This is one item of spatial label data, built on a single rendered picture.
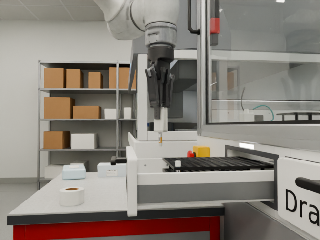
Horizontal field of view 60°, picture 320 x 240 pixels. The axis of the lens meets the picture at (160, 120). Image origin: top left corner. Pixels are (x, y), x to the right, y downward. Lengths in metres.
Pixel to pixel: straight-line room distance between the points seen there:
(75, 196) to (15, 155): 4.54
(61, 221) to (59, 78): 3.96
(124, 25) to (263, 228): 0.67
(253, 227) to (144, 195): 0.30
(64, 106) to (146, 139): 3.23
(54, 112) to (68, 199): 3.83
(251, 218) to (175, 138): 0.84
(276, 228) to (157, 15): 0.58
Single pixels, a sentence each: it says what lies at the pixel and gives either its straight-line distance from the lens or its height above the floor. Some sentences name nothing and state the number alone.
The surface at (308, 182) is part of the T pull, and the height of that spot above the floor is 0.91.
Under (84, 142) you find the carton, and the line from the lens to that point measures 4.49.
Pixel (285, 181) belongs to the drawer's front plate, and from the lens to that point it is 0.56.
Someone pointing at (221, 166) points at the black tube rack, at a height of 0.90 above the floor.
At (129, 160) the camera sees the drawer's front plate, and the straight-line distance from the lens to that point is 0.52.
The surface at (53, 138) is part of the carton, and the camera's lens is 4.65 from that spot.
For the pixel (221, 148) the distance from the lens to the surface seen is 0.90.
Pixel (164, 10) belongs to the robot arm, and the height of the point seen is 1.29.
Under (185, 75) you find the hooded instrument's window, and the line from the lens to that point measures 1.54.
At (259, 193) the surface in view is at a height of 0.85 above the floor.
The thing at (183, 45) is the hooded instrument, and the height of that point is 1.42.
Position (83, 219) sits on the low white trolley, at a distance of 0.81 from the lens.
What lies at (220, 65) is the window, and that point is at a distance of 0.97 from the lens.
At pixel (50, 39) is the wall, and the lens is 5.34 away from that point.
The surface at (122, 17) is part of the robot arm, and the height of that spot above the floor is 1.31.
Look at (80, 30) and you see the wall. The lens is 5.25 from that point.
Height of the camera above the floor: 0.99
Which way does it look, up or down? 1 degrees up
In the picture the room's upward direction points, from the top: straight up
